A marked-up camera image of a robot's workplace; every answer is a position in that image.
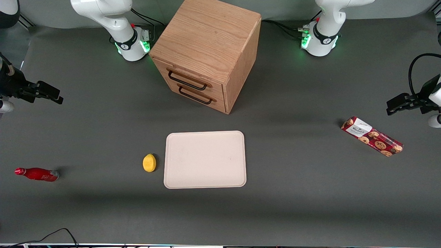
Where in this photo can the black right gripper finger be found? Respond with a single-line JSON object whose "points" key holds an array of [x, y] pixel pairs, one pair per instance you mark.
{"points": [[34, 96], [48, 91]]}

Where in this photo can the aluminium frame rail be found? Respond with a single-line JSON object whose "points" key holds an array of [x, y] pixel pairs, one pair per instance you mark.
{"points": [[26, 20]]}

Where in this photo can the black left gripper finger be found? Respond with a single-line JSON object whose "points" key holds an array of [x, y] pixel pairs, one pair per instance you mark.
{"points": [[411, 97], [396, 105]]}

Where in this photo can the dark grey table mat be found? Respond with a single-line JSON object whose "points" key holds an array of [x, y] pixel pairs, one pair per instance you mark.
{"points": [[293, 206]]}

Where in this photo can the beige rectangular tray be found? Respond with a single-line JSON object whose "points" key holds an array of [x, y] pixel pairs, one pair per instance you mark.
{"points": [[206, 160]]}

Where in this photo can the red tartan cookie box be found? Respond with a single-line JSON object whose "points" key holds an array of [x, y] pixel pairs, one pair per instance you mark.
{"points": [[373, 137]]}

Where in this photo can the oak wooden drawer cabinet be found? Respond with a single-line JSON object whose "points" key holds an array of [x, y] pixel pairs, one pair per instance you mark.
{"points": [[206, 34]]}

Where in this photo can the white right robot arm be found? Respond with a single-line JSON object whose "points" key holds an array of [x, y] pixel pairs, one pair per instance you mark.
{"points": [[113, 20]]}

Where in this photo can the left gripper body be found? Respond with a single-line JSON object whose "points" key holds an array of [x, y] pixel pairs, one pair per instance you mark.
{"points": [[424, 97]]}

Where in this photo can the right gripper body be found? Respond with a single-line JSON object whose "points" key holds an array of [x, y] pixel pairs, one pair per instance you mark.
{"points": [[12, 85]]}

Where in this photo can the yellow lemon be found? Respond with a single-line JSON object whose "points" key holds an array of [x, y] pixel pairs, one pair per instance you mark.
{"points": [[149, 163]]}

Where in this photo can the red bottle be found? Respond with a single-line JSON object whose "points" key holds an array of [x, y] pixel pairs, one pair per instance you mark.
{"points": [[38, 174]]}

